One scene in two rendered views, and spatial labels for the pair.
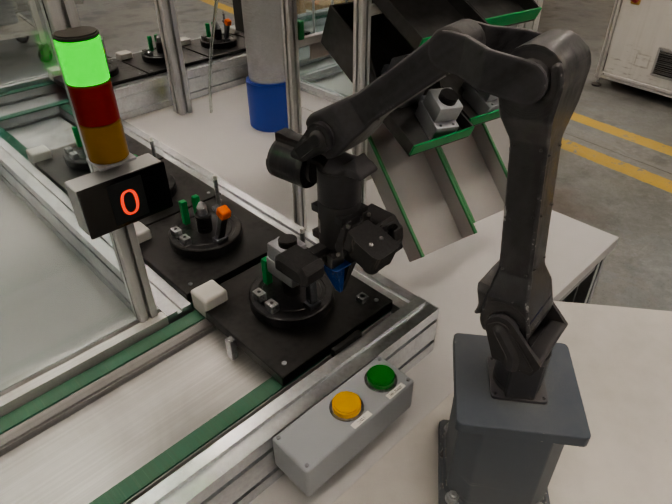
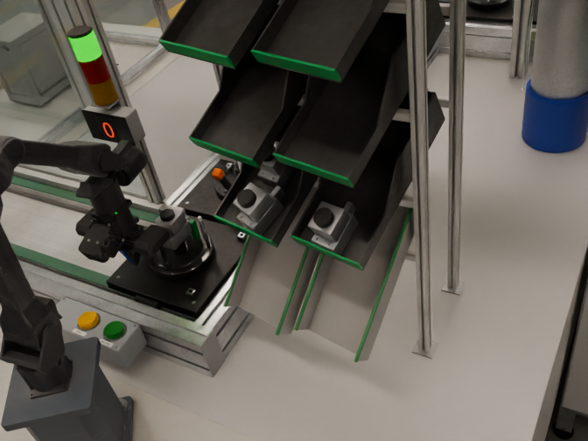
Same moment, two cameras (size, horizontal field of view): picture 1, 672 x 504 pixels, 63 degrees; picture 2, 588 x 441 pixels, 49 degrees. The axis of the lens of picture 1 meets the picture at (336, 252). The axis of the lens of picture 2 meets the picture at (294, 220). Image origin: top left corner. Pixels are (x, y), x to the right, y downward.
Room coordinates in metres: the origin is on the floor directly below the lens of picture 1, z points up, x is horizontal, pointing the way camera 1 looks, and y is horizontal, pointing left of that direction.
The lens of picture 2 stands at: (0.76, -0.97, 1.89)
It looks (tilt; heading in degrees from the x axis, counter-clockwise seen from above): 41 degrees down; 80
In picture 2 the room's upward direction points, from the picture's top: 12 degrees counter-clockwise
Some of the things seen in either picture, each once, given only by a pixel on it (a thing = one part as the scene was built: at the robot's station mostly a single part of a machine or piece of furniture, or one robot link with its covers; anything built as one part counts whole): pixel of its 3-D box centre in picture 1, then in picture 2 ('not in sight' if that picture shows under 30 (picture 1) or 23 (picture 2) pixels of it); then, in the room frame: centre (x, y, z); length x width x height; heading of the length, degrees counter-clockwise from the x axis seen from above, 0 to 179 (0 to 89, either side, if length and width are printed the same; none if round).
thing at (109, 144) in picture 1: (104, 138); (102, 89); (0.65, 0.29, 1.28); 0.05 x 0.05 x 0.05
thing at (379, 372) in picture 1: (380, 378); (115, 331); (0.53, -0.06, 0.96); 0.04 x 0.04 x 0.02
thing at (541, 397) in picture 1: (520, 361); (45, 367); (0.45, -0.22, 1.09); 0.07 x 0.07 x 0.06; 81
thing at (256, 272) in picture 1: (292, 303); (184, 260); (0.70, 0.07, 0.96); 0.24 x 0.24 x 0.02; 44
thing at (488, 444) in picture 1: (502, 430); (73, 411); (0.45, -0.22, 0.96); 0.15 x 0.15 x 0.20; 81
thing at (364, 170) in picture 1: (339, 174); (101, 187); (0.62, -0.01, 1.25); 0.09 x 0.06 x 0.07; 51
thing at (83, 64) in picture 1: (82, 59); (85, 45); (0.65, 0.29, 1.38); 0.05 x 0.05 x 0.05
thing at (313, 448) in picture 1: (346, 420); (94, 331); (0.49, -0.01, 0.93); 0.21 x 0.07 x 0.06; 134
